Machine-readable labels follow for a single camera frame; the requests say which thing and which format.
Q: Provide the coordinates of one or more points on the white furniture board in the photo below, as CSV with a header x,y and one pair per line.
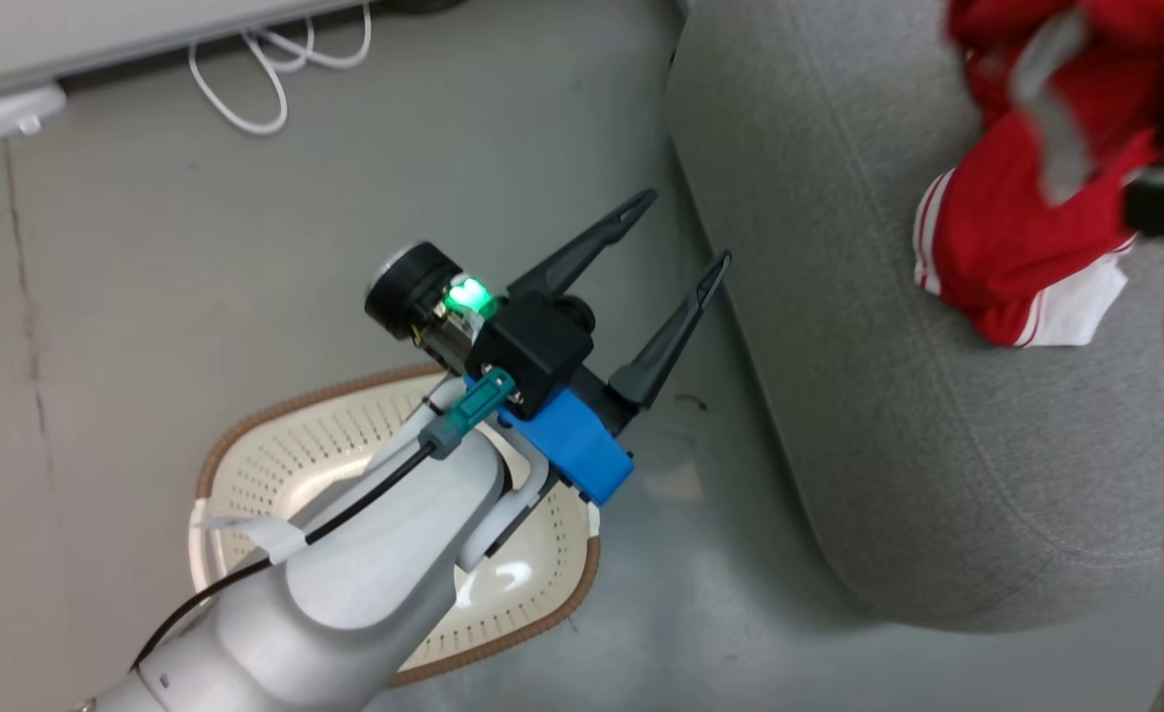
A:
x,y
97,40

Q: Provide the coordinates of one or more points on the blue camera mount bracket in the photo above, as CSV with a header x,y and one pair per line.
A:
x,y
577,445

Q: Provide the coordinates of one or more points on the red and white shirt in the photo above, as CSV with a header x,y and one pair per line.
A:
x,y
1017,237

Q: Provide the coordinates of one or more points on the white power adapter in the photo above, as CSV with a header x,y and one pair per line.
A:
x,y
13,111

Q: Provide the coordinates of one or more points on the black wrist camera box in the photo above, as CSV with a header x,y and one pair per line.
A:
x,y
532,346

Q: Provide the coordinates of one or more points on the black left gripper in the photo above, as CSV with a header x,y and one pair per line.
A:
x,y
413,292

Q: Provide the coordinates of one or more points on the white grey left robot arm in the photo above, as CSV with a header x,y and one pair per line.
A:
x,y
364,574

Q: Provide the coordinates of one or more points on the white tape label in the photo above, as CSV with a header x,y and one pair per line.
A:
x,y
260,532

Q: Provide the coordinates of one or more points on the white perforated laundry basket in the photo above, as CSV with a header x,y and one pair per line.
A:
x,y
265,475

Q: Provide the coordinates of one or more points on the grey fabric sofa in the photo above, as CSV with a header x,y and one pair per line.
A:
x,y
888,396

